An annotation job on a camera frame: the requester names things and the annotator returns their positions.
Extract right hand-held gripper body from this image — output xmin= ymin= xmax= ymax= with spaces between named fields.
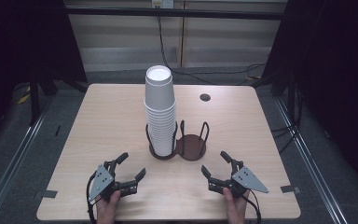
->
xmin=208 ymin=165 xmax=269 ymax=199

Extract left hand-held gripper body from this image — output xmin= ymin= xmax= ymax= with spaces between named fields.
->
xmin=88 ymin=161 xmax=138 ymax=203

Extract dark wire cup holder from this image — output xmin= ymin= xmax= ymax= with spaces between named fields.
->
xmin=145 ymin=119 xmax=211 ymax=161

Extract stack of white cups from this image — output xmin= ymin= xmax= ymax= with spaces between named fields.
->
xmin=144 ymin=64 xmax=177 ymax=157

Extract person's left hand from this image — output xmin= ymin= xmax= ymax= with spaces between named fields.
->
xmin=95 ymin=189 xmax=121 ymax=224

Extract person's right hand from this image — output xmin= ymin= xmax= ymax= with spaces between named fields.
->
xmin=222 ymin=187 xmax=251 ymax=224

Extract grey floor tape strip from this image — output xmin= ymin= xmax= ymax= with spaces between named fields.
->
xmin=280 ymin=185 xmax=301 ymax=195
xmin=33 ymin=189 xmax=59 ymax=200

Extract black metal stand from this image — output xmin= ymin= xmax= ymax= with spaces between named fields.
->
xmin=28 ymin=72 xmax=42 ymax=126

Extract black curtain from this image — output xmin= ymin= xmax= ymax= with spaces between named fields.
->
xmin=0 ymin=0 xmax=89 ymax=153
xmin=261 ymin=0 xmax=358 ymax=199

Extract black horizontal metal bar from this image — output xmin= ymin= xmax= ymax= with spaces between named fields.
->
xmin=64 ymin=7 xmax=288 ymax=21

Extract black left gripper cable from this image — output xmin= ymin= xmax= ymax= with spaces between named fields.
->
xmin=86 ymin=172 xmax=100 ymax=224

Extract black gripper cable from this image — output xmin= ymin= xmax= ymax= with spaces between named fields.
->
xmin=241 ymin=189 xmax=262 ymax=224
xmin=86 ymin=172 xmax=100 ymax=224

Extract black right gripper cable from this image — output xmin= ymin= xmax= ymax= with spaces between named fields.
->
xmin=241 ymin=189 xmax=262 ymax=224

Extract black floor cables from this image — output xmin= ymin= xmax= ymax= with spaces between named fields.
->
xmin=270 ymin=122 xmax=303 ymax=154

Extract metal floor rail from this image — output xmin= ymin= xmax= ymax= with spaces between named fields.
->
xmin=274 ymin=98 xmax=350 ymax=224
xmin=0 ymin=101 xmax=53 ymax=224

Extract long black wall cable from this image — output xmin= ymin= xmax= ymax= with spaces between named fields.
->
xmin=156 ymin=7 xmax=267 ymax=87

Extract white wall outlet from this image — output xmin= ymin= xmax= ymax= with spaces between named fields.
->
xmin=151 ymin=0 xmax=175 ymax=9

